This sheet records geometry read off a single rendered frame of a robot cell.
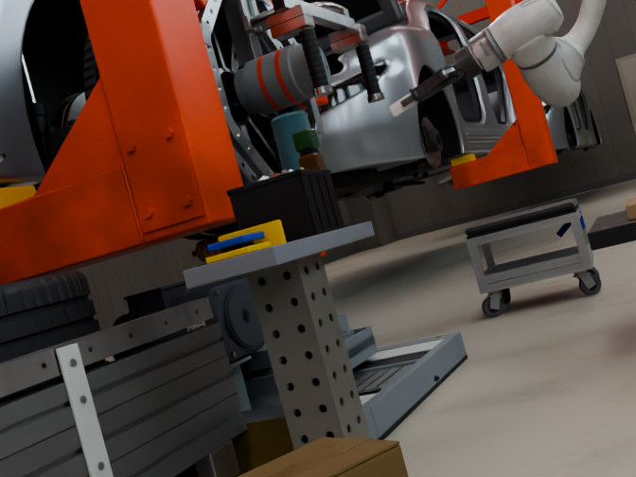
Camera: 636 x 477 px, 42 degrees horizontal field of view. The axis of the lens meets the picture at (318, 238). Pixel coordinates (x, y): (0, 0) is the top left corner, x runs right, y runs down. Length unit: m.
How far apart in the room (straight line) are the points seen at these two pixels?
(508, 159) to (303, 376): 4.31
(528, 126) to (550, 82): 3.56
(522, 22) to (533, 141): 3.65
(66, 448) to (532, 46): 1.31
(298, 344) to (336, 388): 0.10
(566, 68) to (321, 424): 1.05
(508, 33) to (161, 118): 0.82
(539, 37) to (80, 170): 1.04
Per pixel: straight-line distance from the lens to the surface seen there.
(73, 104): 2.37
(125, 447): 1.38
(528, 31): 1.97
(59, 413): 1.28
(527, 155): 5.60
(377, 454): 1.03
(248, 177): 1.98
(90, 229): 1.72
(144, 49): 1.63
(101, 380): 1.36
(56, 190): 1.76
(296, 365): 1.43
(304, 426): 1.46
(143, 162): 1.62
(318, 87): 1.85
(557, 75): 2.05
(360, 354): 2.25
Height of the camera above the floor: 0.44
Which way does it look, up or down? level
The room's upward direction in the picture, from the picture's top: 15 degrees counter-clockwise
